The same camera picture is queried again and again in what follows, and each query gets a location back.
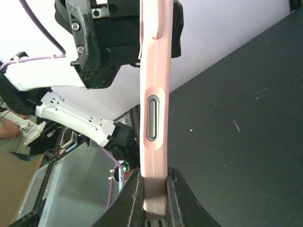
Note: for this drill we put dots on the person in green shirt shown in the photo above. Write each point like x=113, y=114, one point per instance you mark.
x=11, y=138

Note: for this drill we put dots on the phone in pink case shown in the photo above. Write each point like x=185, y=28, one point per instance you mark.
x=156, y=19

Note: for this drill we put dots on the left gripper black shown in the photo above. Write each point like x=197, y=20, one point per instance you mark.
x=112, y=33

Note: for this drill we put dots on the light blue slotted cable duct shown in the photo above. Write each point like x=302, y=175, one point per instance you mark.
x=39, y=199

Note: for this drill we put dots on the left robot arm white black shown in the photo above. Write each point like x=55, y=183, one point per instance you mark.
x=26, y=86

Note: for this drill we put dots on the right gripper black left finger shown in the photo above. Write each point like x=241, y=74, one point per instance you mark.
x=127, y=209

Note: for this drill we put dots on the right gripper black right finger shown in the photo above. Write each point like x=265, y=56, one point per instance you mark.
x=183, y=208

